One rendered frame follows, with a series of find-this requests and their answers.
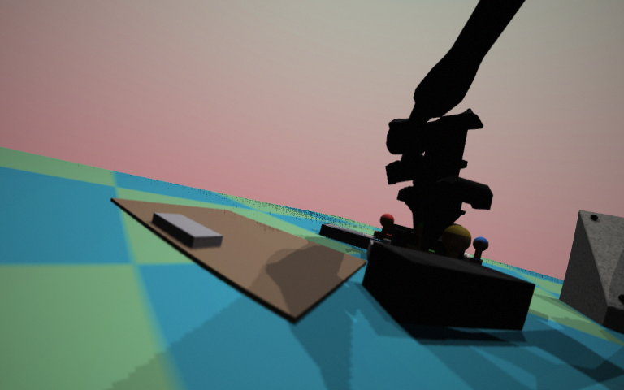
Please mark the dark rubber stamp with green knob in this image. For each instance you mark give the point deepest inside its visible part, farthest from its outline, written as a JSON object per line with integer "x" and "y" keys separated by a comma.
{"x": 419, "y": 233}

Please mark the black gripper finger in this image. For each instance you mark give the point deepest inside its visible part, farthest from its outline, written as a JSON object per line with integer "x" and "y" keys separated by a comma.
{"x": 418, "y": 217}
{"x": 437, "y": 218}

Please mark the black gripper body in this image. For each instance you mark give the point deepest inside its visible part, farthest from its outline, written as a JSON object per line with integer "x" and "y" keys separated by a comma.
{"x": 449, "y": 189}

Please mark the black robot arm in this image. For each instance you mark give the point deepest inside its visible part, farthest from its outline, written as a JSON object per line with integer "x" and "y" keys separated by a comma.
{"x": 444, "y": 87}

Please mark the brown flat board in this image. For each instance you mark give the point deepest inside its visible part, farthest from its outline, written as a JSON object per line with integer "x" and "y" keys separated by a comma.
{"x": 285, "y": 273}

